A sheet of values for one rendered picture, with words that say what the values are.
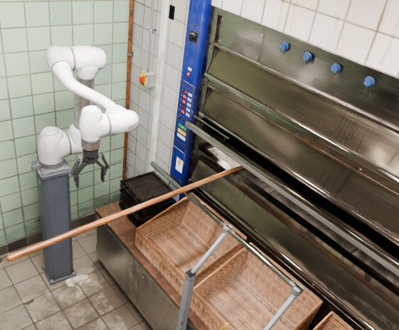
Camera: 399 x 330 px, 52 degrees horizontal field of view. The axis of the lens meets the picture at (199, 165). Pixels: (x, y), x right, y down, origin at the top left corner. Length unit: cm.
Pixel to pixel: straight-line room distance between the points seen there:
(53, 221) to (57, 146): 58
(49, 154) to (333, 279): 183
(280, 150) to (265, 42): 57
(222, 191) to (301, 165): 72
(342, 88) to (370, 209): 57
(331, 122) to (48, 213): 193
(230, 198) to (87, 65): 119
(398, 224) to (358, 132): 44
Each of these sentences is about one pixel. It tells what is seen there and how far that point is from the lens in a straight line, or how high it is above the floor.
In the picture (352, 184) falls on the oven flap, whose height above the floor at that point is 156.
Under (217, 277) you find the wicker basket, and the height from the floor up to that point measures 71.
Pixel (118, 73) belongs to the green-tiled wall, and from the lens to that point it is 332.
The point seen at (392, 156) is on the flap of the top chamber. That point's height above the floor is 179.
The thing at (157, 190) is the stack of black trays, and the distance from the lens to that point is 296.
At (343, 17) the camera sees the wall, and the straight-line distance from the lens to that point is 198.
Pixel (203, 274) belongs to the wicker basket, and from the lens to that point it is 255.
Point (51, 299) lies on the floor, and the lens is 337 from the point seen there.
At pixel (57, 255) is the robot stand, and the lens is 327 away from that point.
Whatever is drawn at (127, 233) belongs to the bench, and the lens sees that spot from 297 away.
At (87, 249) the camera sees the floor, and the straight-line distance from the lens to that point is 369.
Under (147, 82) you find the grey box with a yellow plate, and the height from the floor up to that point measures 146.
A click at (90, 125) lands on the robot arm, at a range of 197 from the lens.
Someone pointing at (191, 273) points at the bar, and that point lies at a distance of 224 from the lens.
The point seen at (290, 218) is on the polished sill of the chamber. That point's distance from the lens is 239.
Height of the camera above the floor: 259
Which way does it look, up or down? 32 degrees down
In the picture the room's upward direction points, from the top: 9 degrees clockwise
